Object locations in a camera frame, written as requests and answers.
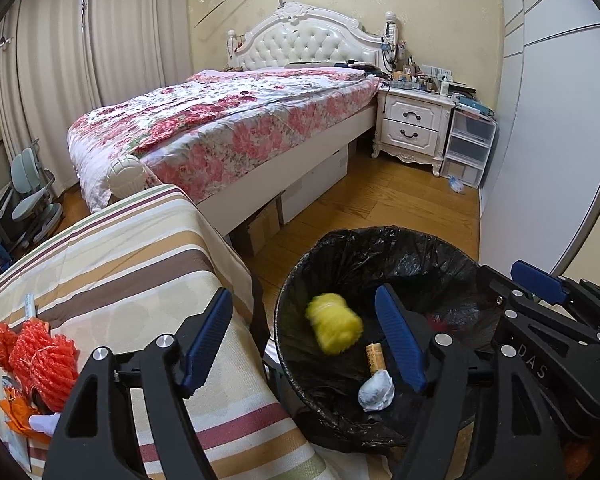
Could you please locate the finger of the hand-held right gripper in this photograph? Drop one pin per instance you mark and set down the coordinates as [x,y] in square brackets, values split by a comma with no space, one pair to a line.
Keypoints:
[500,290]
[535,277]

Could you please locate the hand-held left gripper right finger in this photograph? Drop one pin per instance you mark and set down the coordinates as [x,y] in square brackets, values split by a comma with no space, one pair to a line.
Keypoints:
[400,340]

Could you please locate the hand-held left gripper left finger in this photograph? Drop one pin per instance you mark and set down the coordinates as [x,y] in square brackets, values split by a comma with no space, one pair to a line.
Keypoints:
[207,340]

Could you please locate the yellow foam fruit net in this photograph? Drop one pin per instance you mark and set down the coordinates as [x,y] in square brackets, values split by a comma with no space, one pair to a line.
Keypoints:
[334,324]

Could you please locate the black trash bag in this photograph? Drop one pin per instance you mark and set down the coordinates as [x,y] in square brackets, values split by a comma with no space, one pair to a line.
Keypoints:
[340,270]

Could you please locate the dark woven trash bin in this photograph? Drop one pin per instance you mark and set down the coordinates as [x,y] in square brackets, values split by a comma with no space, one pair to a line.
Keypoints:
[300,395]

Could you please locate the large red foam net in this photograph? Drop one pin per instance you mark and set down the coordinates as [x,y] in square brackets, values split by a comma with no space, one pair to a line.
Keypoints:
[42,360]

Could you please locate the orange wrapper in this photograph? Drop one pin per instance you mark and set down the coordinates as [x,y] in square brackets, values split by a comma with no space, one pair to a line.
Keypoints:
[17,412]

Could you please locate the small red foam net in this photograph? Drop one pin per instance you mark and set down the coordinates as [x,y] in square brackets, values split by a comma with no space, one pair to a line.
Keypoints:
[2,345]

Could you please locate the small brown bottle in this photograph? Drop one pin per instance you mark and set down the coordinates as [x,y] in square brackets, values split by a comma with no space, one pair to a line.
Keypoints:
[373,357]

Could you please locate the crumpled white paper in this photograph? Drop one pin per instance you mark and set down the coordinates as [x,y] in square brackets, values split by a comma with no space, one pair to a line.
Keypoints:
[376,391]

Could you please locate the striped tablecloth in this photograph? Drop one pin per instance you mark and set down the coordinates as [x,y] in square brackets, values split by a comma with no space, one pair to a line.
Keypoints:
[130,260]

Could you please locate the blue and white floor scrap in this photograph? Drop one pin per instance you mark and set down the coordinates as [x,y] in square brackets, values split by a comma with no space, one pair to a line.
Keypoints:
[456,184]

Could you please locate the cardboard box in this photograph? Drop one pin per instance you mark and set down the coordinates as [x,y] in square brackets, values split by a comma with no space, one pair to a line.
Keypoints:
[262,227]

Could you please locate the white wardrobe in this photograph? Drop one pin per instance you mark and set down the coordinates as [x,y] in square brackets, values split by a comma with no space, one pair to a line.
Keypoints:
[545,135]

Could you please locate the plastic drawer unit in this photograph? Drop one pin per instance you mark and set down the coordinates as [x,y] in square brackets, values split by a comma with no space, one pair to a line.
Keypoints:
[467,147]

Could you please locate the white storage box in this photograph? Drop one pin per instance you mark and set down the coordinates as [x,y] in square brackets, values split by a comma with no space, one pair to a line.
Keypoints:
[315,185]

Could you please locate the white nightstand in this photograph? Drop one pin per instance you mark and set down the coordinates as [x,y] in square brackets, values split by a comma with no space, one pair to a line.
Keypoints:
[412,122]

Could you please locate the bed with floral quilt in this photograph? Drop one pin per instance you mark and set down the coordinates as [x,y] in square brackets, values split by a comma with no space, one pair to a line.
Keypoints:
[220,120]

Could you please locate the nightstand clutter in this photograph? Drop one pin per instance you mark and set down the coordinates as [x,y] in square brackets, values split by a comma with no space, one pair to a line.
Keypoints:
[425,80]

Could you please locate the grey-blue desk chair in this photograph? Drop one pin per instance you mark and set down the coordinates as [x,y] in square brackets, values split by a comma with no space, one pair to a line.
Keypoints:
[32,195]

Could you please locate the beige curtain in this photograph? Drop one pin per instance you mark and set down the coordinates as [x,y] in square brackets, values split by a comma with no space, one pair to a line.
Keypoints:
[140,35]
[45,85]

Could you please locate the white tufted headboard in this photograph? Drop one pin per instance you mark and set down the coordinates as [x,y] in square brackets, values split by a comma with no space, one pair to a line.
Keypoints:
[305,40]

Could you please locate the white bed frame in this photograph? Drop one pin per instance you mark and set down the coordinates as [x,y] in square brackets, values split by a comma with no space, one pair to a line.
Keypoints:
[280,175]

